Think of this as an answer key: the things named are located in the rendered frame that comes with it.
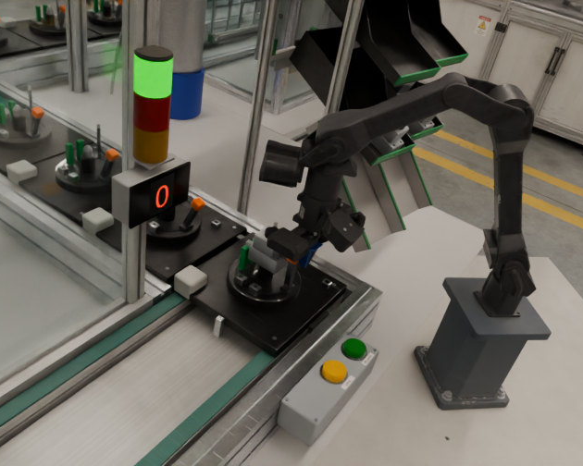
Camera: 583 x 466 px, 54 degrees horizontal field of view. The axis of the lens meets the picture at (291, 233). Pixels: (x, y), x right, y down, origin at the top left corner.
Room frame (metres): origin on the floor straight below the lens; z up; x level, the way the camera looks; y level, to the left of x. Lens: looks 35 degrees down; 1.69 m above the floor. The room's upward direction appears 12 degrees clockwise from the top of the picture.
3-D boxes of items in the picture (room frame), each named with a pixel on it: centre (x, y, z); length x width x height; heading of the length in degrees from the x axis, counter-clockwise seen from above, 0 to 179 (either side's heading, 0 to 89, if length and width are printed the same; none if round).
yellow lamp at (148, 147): (0.73, 0.23, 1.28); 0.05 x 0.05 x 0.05
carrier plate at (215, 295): (0.84, 0.03, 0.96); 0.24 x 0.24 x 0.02; 62
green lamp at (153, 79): (0.73, 0.23, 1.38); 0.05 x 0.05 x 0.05
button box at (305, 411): (0.67, -0.12, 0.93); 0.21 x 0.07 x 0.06; 152
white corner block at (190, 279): (0.80, 0.16, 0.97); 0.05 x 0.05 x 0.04; 62
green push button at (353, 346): (0.73, -0.15, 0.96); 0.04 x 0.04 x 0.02
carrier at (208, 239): (0.96, 0.26, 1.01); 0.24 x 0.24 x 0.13; 62
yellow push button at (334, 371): (0.67, -0.12, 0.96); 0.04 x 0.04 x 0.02
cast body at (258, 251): (0.85, 0.04, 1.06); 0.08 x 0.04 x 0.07; 62
